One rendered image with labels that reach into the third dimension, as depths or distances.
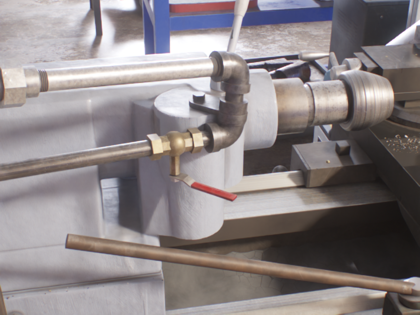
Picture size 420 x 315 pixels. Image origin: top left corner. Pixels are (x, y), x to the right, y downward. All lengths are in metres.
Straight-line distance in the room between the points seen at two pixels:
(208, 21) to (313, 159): 1.55
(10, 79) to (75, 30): 4.06
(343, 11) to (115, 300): 1.88
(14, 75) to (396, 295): 0.59
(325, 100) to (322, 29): 3.74
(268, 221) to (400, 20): 1.39
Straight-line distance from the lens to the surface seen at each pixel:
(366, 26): 2.39
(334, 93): 0.95
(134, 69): 0.68
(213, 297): 1.17
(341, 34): 2.60
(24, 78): 0.63
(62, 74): 0.66
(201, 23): 2.73
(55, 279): 0.88
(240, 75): 0.74
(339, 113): 0.95
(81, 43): 4.42
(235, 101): 0.75
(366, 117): 0.96
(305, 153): 1.28
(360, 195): 1.24
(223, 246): 1.23
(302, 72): 3.16
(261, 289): 1.19
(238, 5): 0.85
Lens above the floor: 1.50
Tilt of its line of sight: 29 degrees down
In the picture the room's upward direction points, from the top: straight up
